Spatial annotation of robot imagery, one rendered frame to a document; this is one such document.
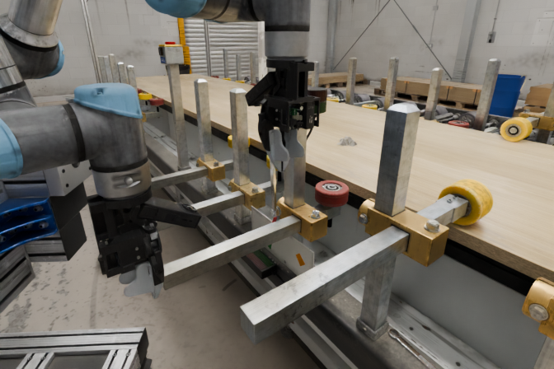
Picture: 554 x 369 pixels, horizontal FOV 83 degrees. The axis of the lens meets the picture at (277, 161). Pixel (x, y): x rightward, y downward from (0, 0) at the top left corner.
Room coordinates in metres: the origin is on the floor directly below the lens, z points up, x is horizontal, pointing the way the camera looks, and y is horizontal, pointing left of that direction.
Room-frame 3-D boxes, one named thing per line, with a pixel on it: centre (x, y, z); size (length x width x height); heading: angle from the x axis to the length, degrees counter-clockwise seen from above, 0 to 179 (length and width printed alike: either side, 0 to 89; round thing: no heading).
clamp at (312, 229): (0.65, -0.06, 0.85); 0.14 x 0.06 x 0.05; 36
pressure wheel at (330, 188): (0.68, -0.13, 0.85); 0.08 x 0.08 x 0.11
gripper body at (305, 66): (0.56, -0.02, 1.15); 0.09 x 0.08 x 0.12; 36
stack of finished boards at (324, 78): (9.27, -1.38, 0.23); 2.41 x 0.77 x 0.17; 125
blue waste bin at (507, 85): (5.32, -3.76, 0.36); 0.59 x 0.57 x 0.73; 123
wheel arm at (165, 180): (0.99, 0.30, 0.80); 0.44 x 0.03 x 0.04; 126
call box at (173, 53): (1.28, 0.41, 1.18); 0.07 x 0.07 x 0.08; 36
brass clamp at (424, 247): (0.45, -0.20, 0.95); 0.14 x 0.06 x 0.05; 36
